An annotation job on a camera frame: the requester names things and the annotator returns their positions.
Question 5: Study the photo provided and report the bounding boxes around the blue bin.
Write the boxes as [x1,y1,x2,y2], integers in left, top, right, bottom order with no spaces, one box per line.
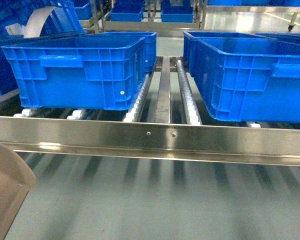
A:
[0,30,87,96]
[94,31,158,74]
[2,35,146,111]
[194,38,300,124]
[183,31,267,78]

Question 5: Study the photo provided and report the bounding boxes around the steel shelf rack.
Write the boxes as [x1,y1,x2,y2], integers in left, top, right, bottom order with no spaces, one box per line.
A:
[0,56,300,167]

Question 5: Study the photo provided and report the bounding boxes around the blue left front bin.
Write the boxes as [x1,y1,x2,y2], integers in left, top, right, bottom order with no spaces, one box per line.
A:
[0,30,87,96]

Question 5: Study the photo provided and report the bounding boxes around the blue right front bin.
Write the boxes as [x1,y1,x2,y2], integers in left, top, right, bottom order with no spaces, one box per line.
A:
[194,38,300,124]

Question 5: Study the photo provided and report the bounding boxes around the blue centre front bin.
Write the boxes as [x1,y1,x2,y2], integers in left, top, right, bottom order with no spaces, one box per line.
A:
[2,35,146,111]

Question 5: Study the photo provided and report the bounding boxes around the blue centre rear bin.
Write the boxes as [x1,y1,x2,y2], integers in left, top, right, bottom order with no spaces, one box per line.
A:
[94,31,158,74]

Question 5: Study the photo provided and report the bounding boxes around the blue right rear bin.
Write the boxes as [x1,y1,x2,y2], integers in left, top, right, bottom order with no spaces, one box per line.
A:
[183,31,267,78]

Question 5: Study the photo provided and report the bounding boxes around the beige plastic scoop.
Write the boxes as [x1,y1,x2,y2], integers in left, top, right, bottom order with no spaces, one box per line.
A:
[0,144,36,240]

